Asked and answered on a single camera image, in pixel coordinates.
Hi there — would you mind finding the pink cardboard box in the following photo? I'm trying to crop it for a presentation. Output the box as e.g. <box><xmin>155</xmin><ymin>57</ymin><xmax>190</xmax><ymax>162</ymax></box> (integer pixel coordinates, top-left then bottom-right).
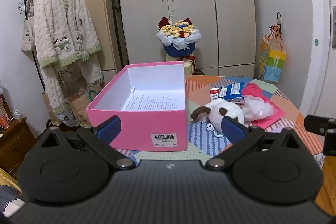
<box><xmin>86</xmin><ymin>61</ymin><xmax>188</xmax><ymax>152</ymax></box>

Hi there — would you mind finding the red white tube box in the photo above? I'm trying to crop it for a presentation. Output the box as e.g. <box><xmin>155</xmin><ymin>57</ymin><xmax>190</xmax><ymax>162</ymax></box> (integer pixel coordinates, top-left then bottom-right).
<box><xmin>209</xmin><ymin>88</ymin><xmax>221</xmax><ymax>102</ymax></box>

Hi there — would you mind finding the beige tall cabinet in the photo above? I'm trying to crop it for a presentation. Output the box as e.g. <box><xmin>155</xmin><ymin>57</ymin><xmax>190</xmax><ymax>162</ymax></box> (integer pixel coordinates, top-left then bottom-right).
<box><xmin>46</xmin><ymin>0</ymin><xmax>124</xmax><ymax>80</ymax></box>

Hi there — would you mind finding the teal bag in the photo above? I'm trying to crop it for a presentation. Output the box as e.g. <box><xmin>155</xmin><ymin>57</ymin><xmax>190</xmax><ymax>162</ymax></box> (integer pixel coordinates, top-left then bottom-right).
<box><xmin>87</xmin><ymin>90</ymin><xmax>99</xmax><ymax>103</ymax></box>

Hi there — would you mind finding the white fluffy pajama jacket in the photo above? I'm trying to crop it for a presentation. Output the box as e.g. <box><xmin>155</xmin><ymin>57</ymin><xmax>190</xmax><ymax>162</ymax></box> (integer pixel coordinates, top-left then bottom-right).
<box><xmin>33</xmin><ymin>0</ymin><xmax>102</xmax><ymax>69</ymax></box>

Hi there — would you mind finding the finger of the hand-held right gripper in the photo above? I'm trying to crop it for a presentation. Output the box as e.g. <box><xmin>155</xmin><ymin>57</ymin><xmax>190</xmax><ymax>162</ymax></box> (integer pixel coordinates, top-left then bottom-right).
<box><xmin>304</xmin><ymin>114</ymin><xmax>336</xmax><ymax>157</ymax></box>

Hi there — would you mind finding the floral cloth pouch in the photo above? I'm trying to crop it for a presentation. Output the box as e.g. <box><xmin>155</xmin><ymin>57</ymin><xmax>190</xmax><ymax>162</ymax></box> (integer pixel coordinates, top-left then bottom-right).
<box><xmin>226</xmin><ymin>97</ymin><xmax>245</xmax><ymax>106</ymax></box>

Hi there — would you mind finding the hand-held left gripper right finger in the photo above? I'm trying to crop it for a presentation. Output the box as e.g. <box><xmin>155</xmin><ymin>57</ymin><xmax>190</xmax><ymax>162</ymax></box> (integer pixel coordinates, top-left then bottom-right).
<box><xmin>205</xmin><ymin>116</ymin><xmax>315</xmax><ymax>170</ymax></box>

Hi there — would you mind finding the wooden cabinet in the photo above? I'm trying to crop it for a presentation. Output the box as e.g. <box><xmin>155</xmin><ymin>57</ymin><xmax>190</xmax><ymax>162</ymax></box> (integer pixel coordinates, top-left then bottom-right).
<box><xmin>0</xmin><ymin>115</ymin><xmax>36</xmax><ymax>180</ymax></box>

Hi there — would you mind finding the pink cloth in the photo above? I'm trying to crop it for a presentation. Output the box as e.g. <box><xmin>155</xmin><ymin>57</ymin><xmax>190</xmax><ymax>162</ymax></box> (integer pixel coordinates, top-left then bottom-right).
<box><xmin>241</xmin><ymin>82</ymin><xmax>286</xmax><ymax>130</ymax></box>

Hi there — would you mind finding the printed paper sheet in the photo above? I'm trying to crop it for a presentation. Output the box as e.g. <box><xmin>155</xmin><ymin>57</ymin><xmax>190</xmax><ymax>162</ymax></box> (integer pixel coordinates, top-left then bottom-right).
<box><xmin>121</xmin><ymin>86</ymin><xmax>184</xmax><ymax>110</ymax></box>

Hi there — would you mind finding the black clothes rack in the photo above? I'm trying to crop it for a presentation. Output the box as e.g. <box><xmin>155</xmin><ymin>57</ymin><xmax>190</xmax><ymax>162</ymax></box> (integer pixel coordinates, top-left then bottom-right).
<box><xmin>22</xmin><ymin>0</ymin><xmax>129</xmax><ymax>132</ymax></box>

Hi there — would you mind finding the blue white packet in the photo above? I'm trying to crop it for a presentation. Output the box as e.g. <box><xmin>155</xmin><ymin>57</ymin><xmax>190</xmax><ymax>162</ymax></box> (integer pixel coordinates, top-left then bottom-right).
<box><xmin>219</xmin><ymin>82</ymin><xmax>244</xmax><ymax>99</ymax></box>

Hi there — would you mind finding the flower bouquet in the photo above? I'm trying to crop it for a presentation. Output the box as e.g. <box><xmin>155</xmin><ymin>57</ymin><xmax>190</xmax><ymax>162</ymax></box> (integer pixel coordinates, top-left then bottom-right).
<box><xmin>156</xmin><ymin>17</ymin><xmax>202</xmax><ymax>76</ymax></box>

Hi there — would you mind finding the white brown plush toy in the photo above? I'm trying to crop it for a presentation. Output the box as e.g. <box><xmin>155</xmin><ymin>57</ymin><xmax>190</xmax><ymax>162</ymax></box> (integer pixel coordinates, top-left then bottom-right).
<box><xmin>190</xmin><ymin>101</ymin><xmax>246</xmax><ymax>138</ymax></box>

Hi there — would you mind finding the colourful paper gift bag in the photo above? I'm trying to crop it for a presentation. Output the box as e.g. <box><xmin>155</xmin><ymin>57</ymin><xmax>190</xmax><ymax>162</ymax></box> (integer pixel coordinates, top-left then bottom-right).
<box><xmin>259</xmin><ymin>12</ymin><xmax>287</xmax><ymax>83</ymax></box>

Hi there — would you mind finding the patterned tablecloth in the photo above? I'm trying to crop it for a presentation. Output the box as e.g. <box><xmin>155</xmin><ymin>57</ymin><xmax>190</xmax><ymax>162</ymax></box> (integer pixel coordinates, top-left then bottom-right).
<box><xmin>115</xmin><ymin>74</ymin><xmax>324</xmax><ymax>161</ymax></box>

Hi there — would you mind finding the canvas tote bag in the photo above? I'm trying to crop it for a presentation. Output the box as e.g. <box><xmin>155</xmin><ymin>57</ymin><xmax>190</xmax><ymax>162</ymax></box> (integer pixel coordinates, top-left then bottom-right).
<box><xmin>21</xmin><ymin>0</ymin><xmax>36</xmax><ymax>52</ymax></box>

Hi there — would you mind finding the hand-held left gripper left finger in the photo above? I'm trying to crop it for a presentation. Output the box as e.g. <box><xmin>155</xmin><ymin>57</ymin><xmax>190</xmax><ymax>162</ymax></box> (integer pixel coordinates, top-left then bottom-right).
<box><xmin>29</xmin><ymin>115</ymin><xmax>137</xmax><ymax>171</ymax></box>

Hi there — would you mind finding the grey door plate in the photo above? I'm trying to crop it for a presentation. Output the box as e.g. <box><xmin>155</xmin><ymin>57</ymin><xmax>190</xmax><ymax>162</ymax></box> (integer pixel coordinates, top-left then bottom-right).
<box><xmin>332</xmin><ymin>6</ymin><xmax>336</xmax><ymax>50</ymax></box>

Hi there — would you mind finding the white mesh bath pouf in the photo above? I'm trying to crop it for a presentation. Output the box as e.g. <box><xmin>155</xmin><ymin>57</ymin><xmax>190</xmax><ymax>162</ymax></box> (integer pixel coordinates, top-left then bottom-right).
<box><xmin>241</xmin><ymin>95</ymin><xmax>275</xmax><ymax>122</ymax></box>

